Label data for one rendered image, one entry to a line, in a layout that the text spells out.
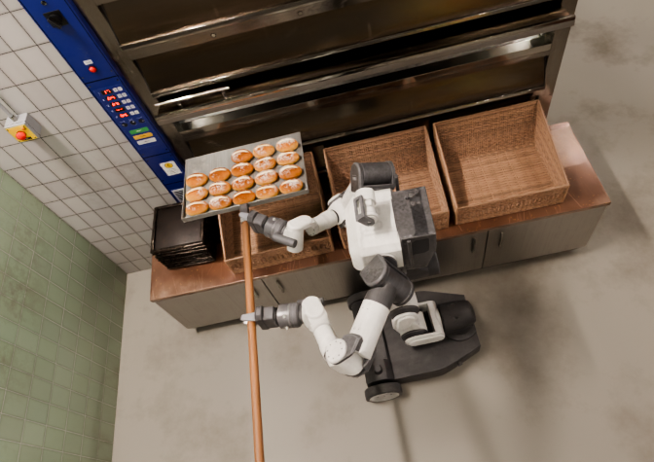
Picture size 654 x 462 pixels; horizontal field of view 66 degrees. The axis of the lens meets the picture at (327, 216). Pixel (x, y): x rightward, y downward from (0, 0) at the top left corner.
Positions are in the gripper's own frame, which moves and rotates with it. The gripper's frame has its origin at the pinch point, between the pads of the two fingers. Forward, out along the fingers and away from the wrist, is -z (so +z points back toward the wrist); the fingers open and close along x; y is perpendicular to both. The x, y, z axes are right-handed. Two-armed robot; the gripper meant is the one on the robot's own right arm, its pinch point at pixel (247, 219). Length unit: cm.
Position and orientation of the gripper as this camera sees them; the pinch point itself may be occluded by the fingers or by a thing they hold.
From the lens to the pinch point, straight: 210.2
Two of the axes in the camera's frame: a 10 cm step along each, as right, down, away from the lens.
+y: 4.4, -7.9, 4.2
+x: 1.9, 5.5, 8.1
